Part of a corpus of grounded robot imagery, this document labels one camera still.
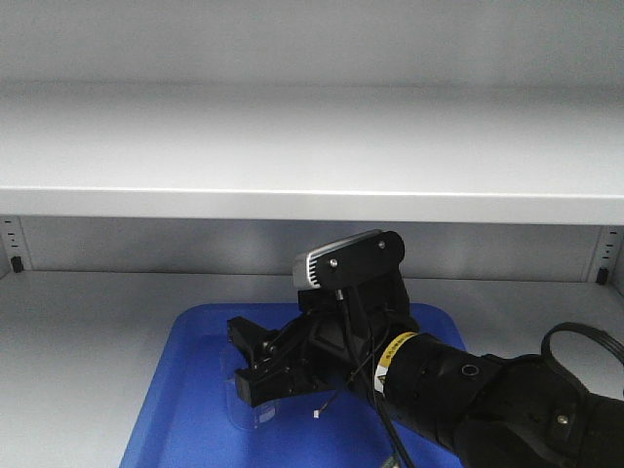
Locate clear glass beaker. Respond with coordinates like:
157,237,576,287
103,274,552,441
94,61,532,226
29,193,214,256
219,335,280,431

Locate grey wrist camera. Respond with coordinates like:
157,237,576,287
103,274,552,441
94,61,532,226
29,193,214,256
292,229,405,291

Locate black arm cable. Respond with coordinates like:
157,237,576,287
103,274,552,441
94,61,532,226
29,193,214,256
539,322,624,391

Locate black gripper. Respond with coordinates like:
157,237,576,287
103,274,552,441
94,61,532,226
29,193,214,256
227,275,419,408

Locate white upper cabinet shelf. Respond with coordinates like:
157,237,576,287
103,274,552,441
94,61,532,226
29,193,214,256
1,83,623,225

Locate blue plastic tray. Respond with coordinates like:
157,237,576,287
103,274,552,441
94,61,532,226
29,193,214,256
118,301,469,468

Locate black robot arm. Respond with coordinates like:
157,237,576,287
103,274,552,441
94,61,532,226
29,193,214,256
228,272,623,467

